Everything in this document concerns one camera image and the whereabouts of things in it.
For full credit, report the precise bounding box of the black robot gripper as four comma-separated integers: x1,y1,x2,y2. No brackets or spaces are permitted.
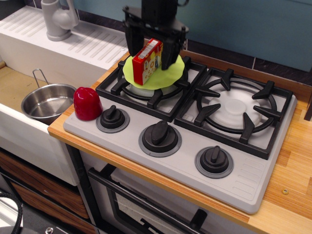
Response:
122,0,189,70

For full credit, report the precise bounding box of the red cereal box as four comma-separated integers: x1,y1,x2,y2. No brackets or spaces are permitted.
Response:
132,39,163,85

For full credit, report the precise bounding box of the red toy bell pepper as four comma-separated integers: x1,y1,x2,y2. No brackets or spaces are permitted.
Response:
74,87,103,121

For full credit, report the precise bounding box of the lime green plate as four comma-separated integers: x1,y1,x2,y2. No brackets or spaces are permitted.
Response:
122,55,185,90

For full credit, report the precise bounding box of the stainless steel pot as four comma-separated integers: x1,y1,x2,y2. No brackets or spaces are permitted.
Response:
21,83,76,125

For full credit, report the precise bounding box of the white left burner disc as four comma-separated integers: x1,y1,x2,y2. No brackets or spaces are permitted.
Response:
126,84,177,98

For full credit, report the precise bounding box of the white burner disc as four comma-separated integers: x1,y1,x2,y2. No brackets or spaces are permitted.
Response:
126,84,177,98
208,89,262,129

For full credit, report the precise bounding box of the black left burner grate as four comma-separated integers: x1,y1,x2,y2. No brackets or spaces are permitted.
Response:
96,57,208,122

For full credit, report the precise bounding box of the black burner grate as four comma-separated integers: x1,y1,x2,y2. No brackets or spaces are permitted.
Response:
96,57,208,122
175,68,297,159

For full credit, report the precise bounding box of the black left stove knob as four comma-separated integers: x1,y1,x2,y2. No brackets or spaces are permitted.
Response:
96,105,130,134

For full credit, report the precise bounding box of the black stove knob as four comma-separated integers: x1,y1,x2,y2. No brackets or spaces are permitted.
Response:
96,105,130,134
195,146,234,179
138,120,182,157

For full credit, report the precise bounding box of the grey toy faucet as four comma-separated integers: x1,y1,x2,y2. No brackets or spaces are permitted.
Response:
41,0,79,41

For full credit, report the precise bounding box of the black middle stove knob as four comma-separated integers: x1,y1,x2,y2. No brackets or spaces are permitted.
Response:
138,120,182,157

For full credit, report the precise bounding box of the white right burner disc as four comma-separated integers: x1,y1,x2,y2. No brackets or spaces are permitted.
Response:
208,89,262,129

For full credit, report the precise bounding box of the grey toy stove top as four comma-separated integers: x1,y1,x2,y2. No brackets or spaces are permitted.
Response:
63,62,298,215

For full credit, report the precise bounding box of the black right stove knob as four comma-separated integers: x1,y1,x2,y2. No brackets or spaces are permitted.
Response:
195,146,234,179

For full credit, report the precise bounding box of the black right burner grate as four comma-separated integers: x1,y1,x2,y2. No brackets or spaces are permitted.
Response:
175,68,297,159

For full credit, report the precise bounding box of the upper wooden drawer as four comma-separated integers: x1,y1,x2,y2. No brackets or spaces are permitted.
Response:
0,151,83,207

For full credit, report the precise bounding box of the wooden drawer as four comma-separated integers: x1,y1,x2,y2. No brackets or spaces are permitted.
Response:
11,182,96,234
0,151,83,207

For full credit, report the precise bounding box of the lower wooden drawer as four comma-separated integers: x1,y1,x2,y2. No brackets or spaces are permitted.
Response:
11,182,96,234

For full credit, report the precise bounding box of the oven door with black handle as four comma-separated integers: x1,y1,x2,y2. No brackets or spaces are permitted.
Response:
87,164,249,234

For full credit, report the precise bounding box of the black braided cable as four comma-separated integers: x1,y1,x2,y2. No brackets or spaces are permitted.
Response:
0,191,24,234

